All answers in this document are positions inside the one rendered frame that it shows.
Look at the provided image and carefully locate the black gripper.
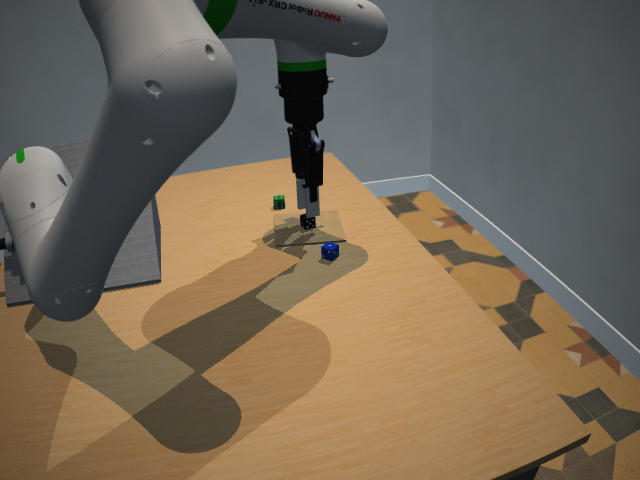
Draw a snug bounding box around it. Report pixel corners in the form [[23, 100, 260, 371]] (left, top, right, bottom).
[[284, 96, 325, 218]]

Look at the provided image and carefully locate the black die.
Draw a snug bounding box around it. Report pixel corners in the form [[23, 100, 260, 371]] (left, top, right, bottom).
[[300, 214, 316, 230]]

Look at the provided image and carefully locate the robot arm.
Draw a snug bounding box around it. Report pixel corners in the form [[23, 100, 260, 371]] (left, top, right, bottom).
[[0, 0, 388, 322]]

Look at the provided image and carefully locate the blue die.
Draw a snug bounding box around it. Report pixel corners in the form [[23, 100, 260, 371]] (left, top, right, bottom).
[[321, 242, 339, 261]]

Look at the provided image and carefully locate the dark green die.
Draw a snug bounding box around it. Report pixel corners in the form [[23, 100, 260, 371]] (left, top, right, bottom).
[[273, 195, 285, 209]]

